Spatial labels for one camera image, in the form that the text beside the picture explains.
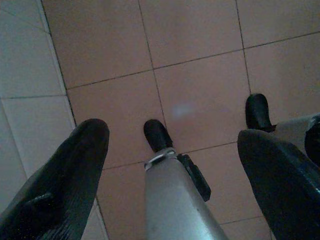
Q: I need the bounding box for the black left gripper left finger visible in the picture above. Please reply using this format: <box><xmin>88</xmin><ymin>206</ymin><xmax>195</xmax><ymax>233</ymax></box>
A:
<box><xmin>0</xmin><ymin>118</ymin><xmax>110</xmax><ymax>240</ymax></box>

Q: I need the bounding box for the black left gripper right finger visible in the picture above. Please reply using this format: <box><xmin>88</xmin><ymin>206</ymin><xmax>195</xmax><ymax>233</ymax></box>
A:
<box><xmin>237</xmin><ymin>129</ymin><xmax>320</xmax><ymax>240</ymax></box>

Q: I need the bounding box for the silver robot right leg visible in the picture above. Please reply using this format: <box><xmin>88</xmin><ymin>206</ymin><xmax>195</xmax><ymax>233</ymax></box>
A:
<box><xmin>271</xmin><ymin>113</ymin><xmax>320</xmax><ymax>168</ymax></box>

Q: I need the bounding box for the silver robot leg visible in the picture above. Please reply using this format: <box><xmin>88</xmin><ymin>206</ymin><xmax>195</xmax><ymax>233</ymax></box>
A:
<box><xmin>143</xmin><ymin>147</ymin><xmax>227</xmax><ymax>240</ymax></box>
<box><xmin>271</xmin><ymin>113</ymin><xmax>320</xmax><ymax>168</ymax></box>

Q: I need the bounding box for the black robot right foot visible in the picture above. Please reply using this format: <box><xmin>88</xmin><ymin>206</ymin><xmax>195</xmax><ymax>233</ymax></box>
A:
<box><xmin>245</xmin><ymin>93</ymin><xmax>277</xmax><ymax>133</ymax></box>

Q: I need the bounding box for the black robot foot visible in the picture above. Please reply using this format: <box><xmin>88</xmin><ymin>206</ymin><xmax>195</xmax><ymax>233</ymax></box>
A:
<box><xmin>143</xmin><ymin>119</ymin><xmax>174</xmax><ymax>154</ymax></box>
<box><xmin>245</xmin><ymin>93</ymin><xmax>277</xmax><ymax>133</ymax></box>

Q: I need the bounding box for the silver robot left leg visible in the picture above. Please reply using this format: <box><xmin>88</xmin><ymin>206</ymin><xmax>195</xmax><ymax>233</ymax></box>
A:
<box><xmin>143</xmin><ymin>147</ymin><xmax>227</xmax><ymax>240</ymax></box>

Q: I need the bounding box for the black robot left foot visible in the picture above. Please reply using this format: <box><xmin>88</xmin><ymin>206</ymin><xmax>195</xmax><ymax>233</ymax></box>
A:
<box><xmin>143</xmin><ymin>119</ymin><xmax>174</xmax><ymax>154</ymax></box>

